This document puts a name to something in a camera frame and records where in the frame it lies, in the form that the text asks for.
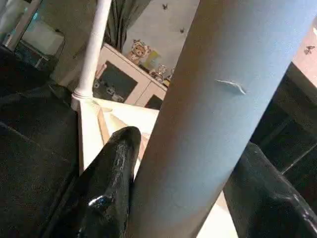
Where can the black plastic work mat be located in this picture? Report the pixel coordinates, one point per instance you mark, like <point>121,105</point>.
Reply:
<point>29,148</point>

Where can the white plastic table leg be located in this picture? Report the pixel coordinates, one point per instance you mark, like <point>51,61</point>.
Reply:
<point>94,44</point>
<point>223,99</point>

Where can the clear glass jar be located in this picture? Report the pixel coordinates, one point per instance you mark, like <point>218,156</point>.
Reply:
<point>162,73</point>

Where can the beige teddy bear figure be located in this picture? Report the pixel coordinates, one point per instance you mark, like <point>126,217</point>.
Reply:
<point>139,52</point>

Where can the white glass door cabinet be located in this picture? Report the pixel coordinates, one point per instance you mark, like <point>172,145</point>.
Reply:
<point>124,84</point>

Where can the white plastic children's table top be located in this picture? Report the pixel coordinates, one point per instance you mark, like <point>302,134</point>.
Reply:
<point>119,119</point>

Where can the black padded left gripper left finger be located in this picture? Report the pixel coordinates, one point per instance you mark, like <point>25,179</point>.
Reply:
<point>104,198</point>

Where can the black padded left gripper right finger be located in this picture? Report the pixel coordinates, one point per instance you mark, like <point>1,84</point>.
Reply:
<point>272,208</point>

